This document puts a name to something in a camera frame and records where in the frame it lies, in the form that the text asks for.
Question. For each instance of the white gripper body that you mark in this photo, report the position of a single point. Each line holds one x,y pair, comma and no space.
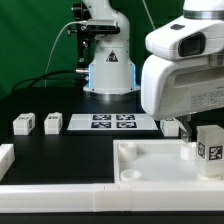
171,89

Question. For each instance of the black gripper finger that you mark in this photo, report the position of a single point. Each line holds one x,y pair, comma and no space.
185,129

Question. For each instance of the white square tabletop part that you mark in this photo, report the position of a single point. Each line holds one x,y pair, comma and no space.
157,160

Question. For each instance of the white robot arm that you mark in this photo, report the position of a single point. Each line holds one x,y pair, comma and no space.
111,71

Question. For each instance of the white marker sheet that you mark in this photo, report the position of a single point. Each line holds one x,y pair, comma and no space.
111,122

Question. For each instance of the white left fence piece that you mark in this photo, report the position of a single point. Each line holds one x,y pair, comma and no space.
7,157

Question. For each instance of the white front fence rail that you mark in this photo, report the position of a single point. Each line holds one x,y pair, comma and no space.
152,196

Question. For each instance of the black camera on stand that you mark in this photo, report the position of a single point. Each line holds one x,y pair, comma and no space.
86,30

